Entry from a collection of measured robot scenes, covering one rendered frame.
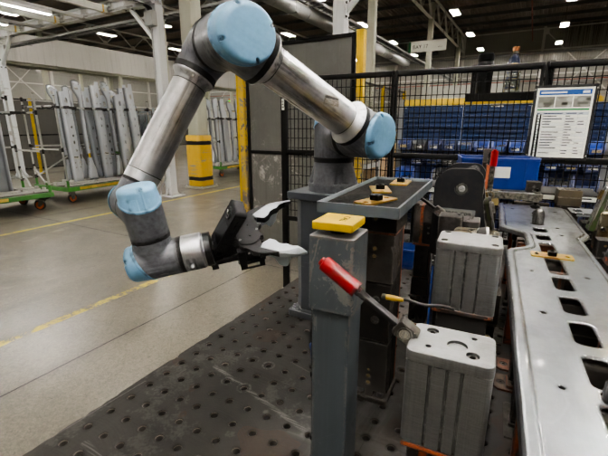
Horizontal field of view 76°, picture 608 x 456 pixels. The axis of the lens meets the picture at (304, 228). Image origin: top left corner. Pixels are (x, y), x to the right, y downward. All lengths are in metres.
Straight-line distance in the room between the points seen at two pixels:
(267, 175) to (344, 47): 1.31
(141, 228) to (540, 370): 0.66
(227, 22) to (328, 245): 0.47
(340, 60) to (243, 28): 2.59
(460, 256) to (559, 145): 1.41
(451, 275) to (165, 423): 0.63
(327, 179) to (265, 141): 2.64
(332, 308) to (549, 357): 0.28
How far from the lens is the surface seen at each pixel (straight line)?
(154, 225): 0.78
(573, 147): 2.04
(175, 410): 0.96
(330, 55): 3.42
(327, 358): 0.62
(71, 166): 8.25
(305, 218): 1.15
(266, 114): 3.72
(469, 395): 0.46
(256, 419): 0.90
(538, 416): 0.50
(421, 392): 0.47
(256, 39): 0.82
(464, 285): 0.68
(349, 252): 0.53
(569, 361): 0.62
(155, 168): 0.90
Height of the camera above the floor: 1.29
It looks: 15 degrees down
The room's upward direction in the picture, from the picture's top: straight up
